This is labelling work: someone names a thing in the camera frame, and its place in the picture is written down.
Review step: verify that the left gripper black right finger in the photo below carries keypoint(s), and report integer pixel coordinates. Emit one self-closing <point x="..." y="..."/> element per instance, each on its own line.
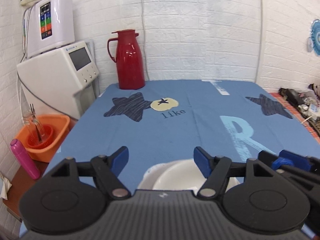
<point x="207" y="163"/>

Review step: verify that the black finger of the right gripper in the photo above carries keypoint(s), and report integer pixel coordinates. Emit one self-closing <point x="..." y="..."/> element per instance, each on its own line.
<point x="294" y="160"/>
<point x="276" y="162"/>

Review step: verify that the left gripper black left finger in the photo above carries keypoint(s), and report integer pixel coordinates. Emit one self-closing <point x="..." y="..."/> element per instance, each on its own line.
<point x="115" y="163"/>

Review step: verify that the red bowl white interior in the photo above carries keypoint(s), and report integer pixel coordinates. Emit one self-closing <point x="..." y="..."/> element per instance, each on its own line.
<point x="180" y="175"/>

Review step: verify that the large white bowl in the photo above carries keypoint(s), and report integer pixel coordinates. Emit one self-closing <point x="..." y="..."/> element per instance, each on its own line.
<point x="152" y="174"/>

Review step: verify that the white power strip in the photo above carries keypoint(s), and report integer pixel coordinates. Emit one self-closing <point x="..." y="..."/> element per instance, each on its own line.
<point x="310" y="111"/>

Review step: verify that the blue printed tablecloth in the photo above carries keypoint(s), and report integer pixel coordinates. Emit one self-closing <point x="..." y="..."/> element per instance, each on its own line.
<point x="163" y="122"/>

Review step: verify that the orange plastic basin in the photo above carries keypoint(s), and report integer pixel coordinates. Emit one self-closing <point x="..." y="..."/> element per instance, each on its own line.
<point x="56" y="128"/>

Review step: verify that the black device on side table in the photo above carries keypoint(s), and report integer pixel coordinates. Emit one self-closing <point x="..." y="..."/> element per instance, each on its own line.
<point x="291" y="96"/>

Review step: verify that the glass bottle in basin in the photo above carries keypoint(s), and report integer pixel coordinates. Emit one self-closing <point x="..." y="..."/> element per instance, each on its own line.
<point x="33" y="122"/>

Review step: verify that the pink bottle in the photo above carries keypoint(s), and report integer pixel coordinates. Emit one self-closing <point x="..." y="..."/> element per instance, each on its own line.
<point x="24" y="159"/>

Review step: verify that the white countertop appliance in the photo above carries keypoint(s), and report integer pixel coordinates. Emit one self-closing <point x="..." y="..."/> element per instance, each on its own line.
<point x="60" y="81"/>

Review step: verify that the red thermos jug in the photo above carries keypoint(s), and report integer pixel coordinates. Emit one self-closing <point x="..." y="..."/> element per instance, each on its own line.
<point x="128" y="60"/>

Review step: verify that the blue patterned wall plate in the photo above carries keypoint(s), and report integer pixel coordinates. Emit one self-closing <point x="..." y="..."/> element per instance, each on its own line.
<point x="313" y="43"/>

